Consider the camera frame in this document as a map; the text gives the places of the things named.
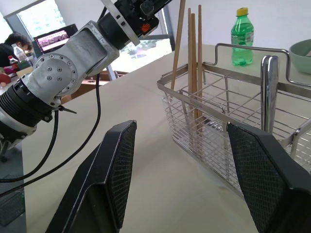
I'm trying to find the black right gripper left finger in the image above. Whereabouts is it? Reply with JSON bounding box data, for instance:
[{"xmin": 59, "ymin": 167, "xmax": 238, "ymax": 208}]
[{"xmin": 45, "ymin": 119, "xmax": 138, "ymax": 233}]

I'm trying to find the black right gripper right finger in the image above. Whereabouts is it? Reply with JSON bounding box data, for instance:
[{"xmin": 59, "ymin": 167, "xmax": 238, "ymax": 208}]
[{"xmin": 226, "ymin": 121, "xmax": 311, "ymax": 233}]

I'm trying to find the wooden chopstick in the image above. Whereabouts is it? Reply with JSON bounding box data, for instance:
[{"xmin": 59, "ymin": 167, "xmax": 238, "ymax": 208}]
[
  {"xmin": 187, "ymin": 7, "xmax": 198, "ymax": 156},
  {"xmin": 191, "ymin": 13, "xmax": 202, "ymax": 136},
  {"xmin": 197, "ymin": 4, "xmax": 204, "ymax": 133},
  {"xmin": 170, "ymin": 0, "xmax": 187, "ymax": 91}
]

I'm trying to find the dark mesh box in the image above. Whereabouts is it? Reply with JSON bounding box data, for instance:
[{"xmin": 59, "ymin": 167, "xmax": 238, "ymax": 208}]
[{"xmin": 0, "ymin": 173, "xmax": 26, "ymax": 226}]

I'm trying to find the black computer monitor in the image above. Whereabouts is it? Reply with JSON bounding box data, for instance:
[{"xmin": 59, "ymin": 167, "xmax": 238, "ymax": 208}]
[{"xmin": 33, "ymin": 23, "xmax": 80, "ymax": 55}]

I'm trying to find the green plastic bottle yellow cap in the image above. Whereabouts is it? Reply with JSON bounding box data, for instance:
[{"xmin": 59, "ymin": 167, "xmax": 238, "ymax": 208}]
[{"xmin": 230, "ymin": 7, "xmax": 255, "ymax": 67}]

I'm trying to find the pale green bowl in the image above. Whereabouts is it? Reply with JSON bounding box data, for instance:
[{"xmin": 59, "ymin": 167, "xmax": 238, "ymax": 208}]
[{"xmin": 289, "ymin": 38, "xmax": 311, "ymax": 75}]

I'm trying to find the seated person dark hair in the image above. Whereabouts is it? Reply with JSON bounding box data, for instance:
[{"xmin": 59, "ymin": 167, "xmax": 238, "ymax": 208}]
[{"xmin": 0, "ymin": 31, "xmax": 34, "ymax": 69}]

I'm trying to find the red capped bottle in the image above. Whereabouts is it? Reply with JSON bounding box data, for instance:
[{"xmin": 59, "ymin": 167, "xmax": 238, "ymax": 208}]
[{"xmin": 7, "ymin": 55, "xmax": 18, "ymax": 71}]

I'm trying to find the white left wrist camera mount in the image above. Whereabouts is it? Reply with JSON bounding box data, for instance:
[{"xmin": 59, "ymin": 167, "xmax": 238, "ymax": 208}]
[{"xmin": 101, "ymin": 0, "xmax": 141, "ymax": 46}]

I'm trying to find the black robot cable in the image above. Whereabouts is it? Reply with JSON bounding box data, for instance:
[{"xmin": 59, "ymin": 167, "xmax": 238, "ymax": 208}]
[{"xmin": 0, "ymin": 72, "xmax": 102, "ymax": 198}]

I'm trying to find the metal wire basket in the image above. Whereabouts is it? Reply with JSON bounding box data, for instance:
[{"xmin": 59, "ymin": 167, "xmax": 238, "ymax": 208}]
[{"xmin": 156, "ymin": 43, "xmax": 311, "ymax": 195}]

